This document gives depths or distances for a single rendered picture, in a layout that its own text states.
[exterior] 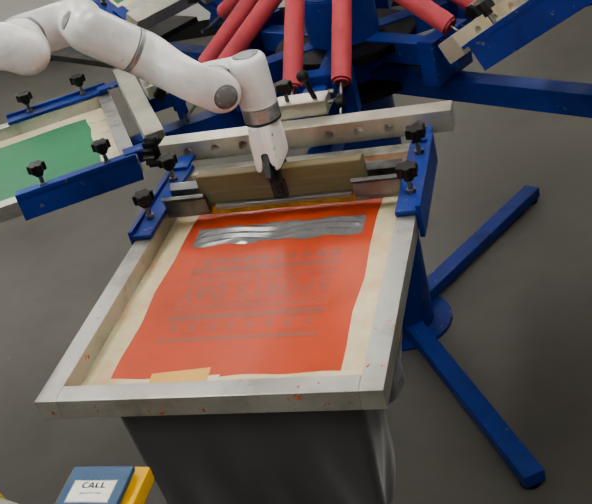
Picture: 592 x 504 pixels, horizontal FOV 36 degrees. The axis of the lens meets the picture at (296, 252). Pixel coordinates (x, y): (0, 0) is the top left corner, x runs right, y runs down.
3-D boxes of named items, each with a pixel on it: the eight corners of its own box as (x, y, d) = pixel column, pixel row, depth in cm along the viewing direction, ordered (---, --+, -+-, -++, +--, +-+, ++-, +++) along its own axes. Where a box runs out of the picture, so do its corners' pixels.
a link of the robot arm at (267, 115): (247, 95, 186) (251, 107, 188) (236, 114, 179) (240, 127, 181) (282, 90, 184) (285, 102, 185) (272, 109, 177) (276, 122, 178)
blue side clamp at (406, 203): (425, 237, 175) (419, 205, 171) (399, 239, 176) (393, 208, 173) (438, 161, 199) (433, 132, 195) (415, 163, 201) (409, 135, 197)
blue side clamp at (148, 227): (159, 259, 191) (149, 231, 188) (137, 261, 193) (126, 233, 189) (200, 186, 215) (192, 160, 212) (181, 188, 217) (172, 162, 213)
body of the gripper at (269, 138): (249, 103, 187) (263, 152, 193) (237, 126, 179) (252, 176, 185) (284, 98, 185) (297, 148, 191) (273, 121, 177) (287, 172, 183)
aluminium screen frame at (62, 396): (387, 409, 136) (383, 390, 134) (42, 419, 153) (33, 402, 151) (432, 156, 199) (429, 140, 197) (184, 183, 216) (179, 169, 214)
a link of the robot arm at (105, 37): (-7, 69, 156) (-13, 48, 169) (108, 114, 167) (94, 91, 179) (30, -20, 152) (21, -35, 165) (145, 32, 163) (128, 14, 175)
